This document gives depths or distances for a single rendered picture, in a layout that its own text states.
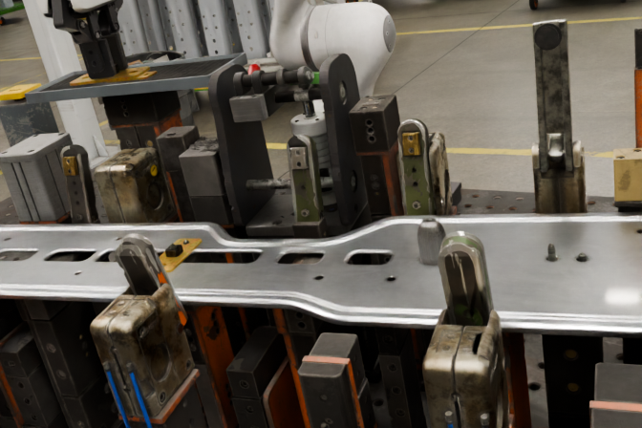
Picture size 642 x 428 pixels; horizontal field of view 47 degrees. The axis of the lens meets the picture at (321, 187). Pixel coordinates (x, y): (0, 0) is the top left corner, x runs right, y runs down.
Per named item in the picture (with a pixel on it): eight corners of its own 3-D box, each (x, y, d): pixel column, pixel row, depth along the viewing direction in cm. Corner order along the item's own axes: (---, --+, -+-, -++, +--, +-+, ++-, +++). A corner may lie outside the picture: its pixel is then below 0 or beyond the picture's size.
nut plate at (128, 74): (68, 86, 80) (64, 75, 80) (86, 75, 83) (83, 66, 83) (136, 78, 78) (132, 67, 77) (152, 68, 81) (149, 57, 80)
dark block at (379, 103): (393, 368, 114) (347, 111, 98) (403, 341, 120) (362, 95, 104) (424, 371, 112) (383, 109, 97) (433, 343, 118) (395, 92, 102)
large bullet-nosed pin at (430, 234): (419, 277, 82) (411, 224, 80) (425, 263, 85) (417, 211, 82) (447, 277, 81) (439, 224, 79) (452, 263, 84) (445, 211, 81)
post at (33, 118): (66, 310, 151) (-9, 107, 135) (88, 290, 158) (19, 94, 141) (96, 311, 149) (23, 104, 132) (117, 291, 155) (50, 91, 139)
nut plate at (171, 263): (171, 272, 91) (168, 264, 90) (145, 271, 92) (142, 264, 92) (203, 240, 98) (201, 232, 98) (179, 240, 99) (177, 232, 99)
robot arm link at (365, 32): (328, 114, 151) (305, -1, 140) (415, 112, 143) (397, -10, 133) (306, 140, 141) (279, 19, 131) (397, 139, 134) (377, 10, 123)
